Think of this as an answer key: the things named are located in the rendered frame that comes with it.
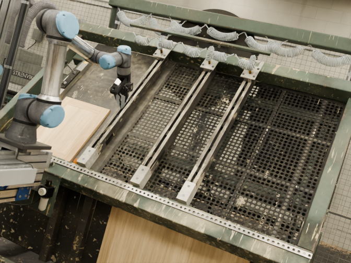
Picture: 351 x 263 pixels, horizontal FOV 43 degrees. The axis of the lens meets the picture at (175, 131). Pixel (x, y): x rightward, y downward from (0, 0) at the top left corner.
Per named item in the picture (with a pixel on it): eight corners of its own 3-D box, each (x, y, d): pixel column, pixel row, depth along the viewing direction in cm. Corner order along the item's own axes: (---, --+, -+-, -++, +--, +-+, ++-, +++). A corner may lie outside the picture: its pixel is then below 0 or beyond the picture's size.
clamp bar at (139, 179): (129, 187, 255) (120, 161, 237) (211, 61, 321) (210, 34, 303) (144, 192, 251) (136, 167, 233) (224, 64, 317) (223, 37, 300)
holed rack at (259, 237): (41, 157, 271) (41, 157, 270) (44, 154, 272) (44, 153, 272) (311, 259, 209) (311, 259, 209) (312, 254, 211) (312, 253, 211)
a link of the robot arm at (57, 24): (44, 122, 218) (62, 11, 210) (65, 130, 210) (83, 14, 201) (24, 122, 208) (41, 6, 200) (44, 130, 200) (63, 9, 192)
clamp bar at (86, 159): (77, 167, 269) (65, 142, 251) (166, 50, 335) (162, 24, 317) (90, 172, 265) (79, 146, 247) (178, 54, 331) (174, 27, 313)
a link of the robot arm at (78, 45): (21, 23, 206) (87, 67, 247) (36, 26, 200) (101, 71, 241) (31, 1, 207) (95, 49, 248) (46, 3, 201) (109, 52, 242)
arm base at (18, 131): (22, 143, 207) (27, 123, 206) (-3, 134, 212) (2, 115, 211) (42, 144, 221) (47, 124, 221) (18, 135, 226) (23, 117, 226)
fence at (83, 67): (12, 143, 288) (10, 140, 285) (93, 56, 341) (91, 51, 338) (18, 146, 286) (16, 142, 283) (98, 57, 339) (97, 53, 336)
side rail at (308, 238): (294, 255, 223) (296, 245, 215) (345, 109, 284) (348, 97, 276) (310, 261, 220) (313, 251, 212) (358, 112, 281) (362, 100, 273)
